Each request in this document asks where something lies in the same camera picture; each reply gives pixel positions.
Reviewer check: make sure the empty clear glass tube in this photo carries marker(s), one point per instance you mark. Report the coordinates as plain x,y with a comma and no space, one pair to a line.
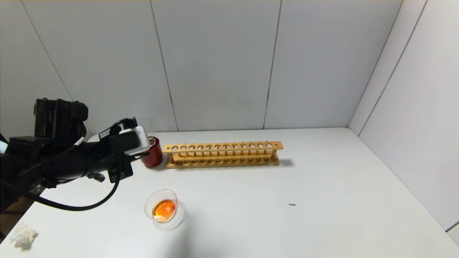
147,125

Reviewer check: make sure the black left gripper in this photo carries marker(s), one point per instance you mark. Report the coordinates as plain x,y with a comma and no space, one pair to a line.
121,171

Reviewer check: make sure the wooden test tube rack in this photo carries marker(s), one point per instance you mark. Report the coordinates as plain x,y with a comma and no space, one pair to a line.
222,147

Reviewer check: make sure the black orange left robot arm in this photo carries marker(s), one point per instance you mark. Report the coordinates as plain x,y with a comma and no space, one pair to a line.
53,157

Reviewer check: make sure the crumpled white tissue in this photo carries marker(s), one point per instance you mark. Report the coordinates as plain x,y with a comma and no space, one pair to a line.
23,235

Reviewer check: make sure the dark red cup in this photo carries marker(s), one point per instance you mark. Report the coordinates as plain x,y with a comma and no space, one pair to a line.
156,157

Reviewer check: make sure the clear glass dish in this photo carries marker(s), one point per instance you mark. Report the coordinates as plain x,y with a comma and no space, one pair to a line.
163,209

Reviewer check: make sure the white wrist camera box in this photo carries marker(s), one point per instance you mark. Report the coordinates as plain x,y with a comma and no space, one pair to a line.
135,140

